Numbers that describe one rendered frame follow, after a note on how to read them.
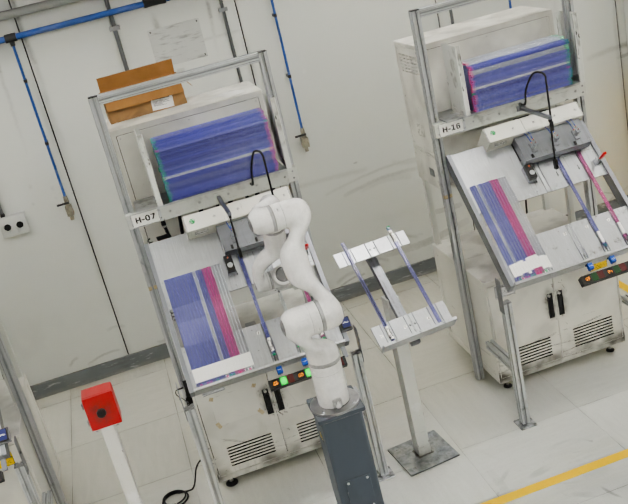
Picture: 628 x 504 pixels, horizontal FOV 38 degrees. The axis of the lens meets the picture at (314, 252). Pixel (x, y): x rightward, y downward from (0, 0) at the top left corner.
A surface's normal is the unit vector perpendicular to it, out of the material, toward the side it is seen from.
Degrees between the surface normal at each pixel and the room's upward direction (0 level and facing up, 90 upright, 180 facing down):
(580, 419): 0
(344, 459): 90
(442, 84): 90
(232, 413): 90
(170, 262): 46
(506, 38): 90
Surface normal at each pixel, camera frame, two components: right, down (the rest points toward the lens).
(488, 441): -0.22, -0.91
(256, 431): 0.25, 0.30
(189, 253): 0.03, -0.42
